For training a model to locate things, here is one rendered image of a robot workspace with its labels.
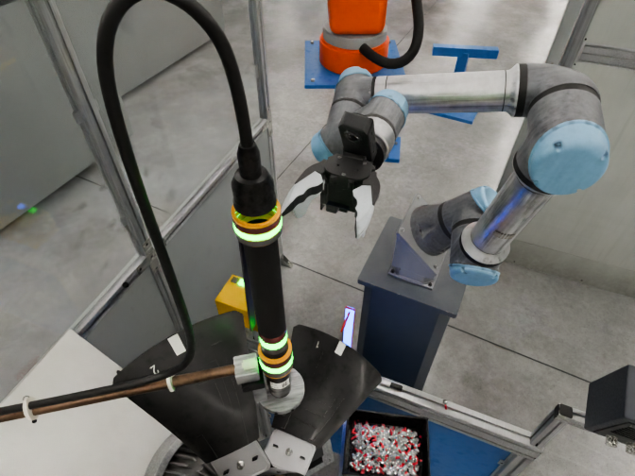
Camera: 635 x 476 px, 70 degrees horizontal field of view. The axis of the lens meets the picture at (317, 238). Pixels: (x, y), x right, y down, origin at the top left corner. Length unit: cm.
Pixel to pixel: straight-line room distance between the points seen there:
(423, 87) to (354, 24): 345
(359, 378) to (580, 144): 62
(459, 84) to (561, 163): 24
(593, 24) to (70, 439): 210
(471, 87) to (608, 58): 134
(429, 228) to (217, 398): 75
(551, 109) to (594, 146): 10
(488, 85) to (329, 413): 70
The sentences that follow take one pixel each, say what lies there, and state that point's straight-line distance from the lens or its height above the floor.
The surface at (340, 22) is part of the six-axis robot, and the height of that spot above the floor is 51.
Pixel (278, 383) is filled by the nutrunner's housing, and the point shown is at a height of 151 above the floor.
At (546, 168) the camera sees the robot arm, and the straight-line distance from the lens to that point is 83.
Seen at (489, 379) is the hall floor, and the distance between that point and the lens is 246.
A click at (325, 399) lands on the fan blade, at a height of 119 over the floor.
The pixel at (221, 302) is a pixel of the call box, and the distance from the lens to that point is 127.
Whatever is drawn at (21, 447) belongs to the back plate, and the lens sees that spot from 95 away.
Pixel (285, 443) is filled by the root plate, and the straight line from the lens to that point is 96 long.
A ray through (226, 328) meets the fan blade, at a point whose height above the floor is 143.
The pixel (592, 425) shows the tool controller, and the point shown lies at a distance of 122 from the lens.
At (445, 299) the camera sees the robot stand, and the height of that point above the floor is 100.
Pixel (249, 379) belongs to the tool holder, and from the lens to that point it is 62.
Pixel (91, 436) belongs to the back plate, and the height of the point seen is 124.
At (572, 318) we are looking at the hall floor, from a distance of 284.
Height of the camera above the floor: 209
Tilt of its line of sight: 47 degrees down
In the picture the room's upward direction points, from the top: straight up
